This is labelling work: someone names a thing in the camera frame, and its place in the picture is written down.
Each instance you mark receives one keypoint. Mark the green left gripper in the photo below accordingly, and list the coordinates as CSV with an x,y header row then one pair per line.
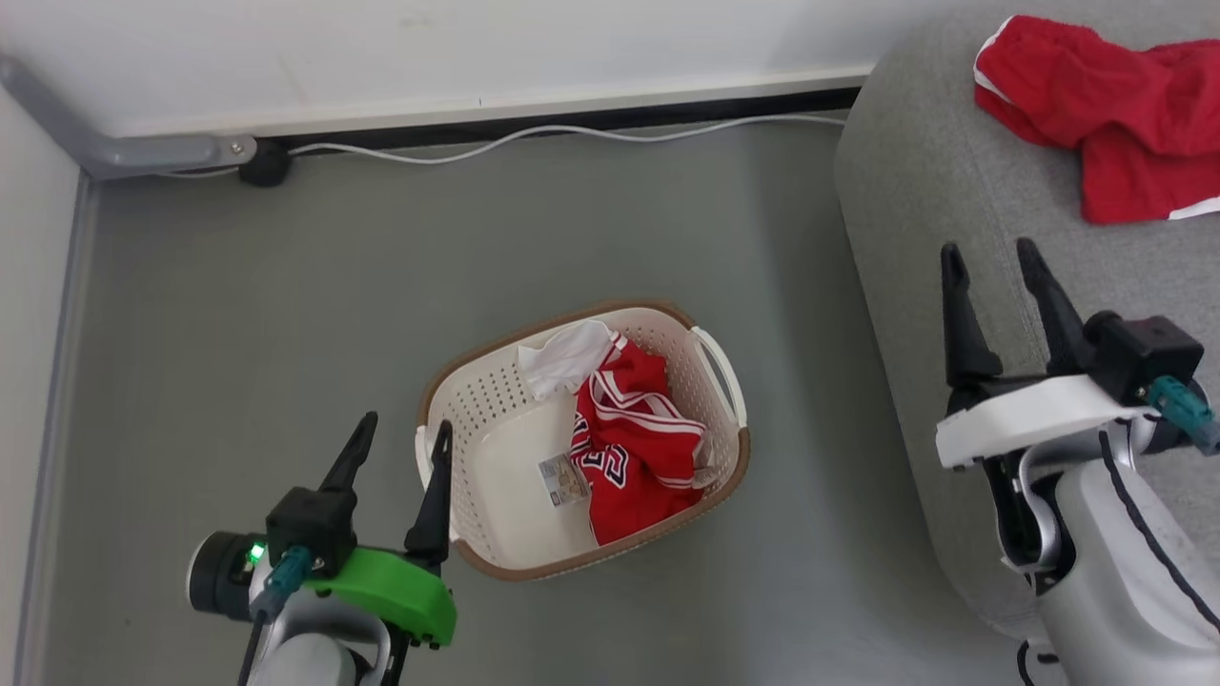
x,y
400,591

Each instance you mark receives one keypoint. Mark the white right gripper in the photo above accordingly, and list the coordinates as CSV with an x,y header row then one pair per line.
x,y
1039,414

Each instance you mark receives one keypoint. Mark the red jersey white sleeves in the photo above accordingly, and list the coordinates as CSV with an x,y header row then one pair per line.
x,y
629,476

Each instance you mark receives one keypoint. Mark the red shorts white trim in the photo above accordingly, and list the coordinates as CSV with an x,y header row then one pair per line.
x,y
1125,114

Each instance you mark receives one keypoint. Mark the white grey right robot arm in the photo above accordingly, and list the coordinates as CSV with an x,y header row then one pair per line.
x,y
1115,591

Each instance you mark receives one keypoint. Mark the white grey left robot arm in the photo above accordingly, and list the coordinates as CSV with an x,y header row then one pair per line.
x,y
305,662

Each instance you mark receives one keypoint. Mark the grey fabric sofa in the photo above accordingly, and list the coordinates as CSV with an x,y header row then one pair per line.
x,y
915,191

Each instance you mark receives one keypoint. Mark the cream laundry basket brown rim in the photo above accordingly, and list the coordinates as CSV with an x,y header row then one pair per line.
x,y
515,534

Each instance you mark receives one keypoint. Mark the paper label sticker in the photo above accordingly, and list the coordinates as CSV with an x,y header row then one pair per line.
x,y
562,480

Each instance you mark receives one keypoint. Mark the black round door stopper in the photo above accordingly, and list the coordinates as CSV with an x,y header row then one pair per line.
x,y
265,164

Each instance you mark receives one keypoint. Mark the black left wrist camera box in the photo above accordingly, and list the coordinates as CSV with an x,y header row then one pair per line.
x,y
310,529

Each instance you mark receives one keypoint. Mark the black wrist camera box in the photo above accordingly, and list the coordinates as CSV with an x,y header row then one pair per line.
x,y
310,529
1144,353

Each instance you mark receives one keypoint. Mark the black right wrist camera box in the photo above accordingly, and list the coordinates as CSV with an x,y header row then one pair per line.
x,y
1144,353

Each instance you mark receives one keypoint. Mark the teal left camera connector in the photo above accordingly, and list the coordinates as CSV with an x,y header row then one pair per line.
x,y
283,579

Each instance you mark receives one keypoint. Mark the teal camera connector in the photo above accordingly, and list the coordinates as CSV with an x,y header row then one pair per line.
x,y
1187,412
283,579

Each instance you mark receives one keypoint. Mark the teal right camera connector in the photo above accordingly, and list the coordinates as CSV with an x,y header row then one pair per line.
x,y
1187,412

